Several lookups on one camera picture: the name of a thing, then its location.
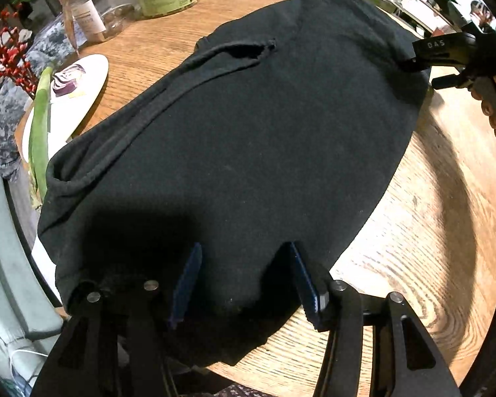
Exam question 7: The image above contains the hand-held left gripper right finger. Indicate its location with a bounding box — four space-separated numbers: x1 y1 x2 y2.
289 242 464 397

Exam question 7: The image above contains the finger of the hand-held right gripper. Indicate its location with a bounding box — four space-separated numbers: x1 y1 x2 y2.
399 33 476 71
432 73 474 90

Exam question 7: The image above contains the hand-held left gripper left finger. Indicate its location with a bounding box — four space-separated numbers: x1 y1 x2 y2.
31 242 203 397

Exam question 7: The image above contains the black garment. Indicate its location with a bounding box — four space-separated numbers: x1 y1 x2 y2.
37 0 433 368

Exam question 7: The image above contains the grey sofa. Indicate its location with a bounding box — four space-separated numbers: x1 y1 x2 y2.
0 165 63 397

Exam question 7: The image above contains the green onion stalk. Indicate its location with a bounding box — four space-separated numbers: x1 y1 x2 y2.
28 66 55 201

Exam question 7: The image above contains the white plate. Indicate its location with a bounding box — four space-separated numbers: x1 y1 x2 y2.
22 54 110 168

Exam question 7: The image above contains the purple onion half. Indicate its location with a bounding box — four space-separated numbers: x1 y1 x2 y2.
52 63 87 99

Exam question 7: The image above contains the camouflage cloth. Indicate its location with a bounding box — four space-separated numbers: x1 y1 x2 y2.
0 20 63 179

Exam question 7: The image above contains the clear plastic jar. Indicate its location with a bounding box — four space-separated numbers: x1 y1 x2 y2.
58 0 138 46

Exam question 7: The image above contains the red berry branch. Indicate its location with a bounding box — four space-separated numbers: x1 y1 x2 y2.
0 3 39 97

